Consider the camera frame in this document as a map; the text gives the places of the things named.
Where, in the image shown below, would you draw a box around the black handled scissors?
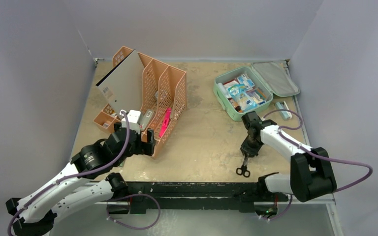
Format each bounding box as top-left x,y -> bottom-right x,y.
236,153 -> 251,178

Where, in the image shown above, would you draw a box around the brown bottle orange cap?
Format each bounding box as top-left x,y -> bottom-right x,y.
228,98 -> 242,112

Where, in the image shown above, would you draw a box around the blue wipes packet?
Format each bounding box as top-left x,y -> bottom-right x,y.
227,84 -> 258,112

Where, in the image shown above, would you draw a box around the mint green storage case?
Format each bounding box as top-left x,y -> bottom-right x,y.
213,61 -> 300,121

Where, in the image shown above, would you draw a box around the alcohol wipes bag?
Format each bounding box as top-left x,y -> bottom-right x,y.
237,74 -> 255,91

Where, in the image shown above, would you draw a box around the small white plastic bottle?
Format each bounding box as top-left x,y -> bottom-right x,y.
217,83 -> 228,98

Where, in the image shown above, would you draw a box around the green orange dressing packet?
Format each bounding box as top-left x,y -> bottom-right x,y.
247,88 -> 266,105

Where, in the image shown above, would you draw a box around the white gauze pad packet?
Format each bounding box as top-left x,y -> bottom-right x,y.
223,80 -> 239,89

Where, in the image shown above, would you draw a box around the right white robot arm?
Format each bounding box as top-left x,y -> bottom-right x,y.
236,112 -> 337,202

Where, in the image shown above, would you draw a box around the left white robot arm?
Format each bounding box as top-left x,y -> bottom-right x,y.
5,126 -> 156,236

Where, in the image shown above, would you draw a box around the grey folder board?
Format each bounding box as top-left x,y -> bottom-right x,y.
96,47 -> 145,116

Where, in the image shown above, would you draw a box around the pink marker pen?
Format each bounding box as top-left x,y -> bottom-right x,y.
159,108 -> 172,137

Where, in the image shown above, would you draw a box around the pink plastic desk organizer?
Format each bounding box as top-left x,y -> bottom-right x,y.
94,52 -> 187,159

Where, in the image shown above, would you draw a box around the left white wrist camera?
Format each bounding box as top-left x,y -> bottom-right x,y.
120,110 -> 141,134

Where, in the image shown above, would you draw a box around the black table front rail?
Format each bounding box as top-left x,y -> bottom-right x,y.
50,180 -> 335,216

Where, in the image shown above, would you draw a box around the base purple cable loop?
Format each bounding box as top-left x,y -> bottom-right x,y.
106,190 -> 162,230

